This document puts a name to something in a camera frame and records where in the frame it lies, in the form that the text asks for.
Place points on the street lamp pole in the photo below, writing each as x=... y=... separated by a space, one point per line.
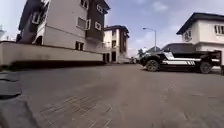
x=155 y=40

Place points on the black pickup truck white stripes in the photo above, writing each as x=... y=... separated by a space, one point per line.
x=176 y=58

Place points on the white house with dark roof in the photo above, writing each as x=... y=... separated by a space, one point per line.
x=205 y=33

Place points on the grey concrete kerb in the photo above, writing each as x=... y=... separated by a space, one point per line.
x=8 y=86

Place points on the cream building with dark roof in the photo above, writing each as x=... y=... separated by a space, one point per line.
x=115 y=43

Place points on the tall cream and brown building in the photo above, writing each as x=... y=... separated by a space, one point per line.
x=66 y=25

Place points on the cream boundary wall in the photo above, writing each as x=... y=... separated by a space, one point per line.
x=43 y=53

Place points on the tree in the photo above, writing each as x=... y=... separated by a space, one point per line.
x=140 y=52

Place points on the grey brick paved road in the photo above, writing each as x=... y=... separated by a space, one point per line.
x=120 y=90

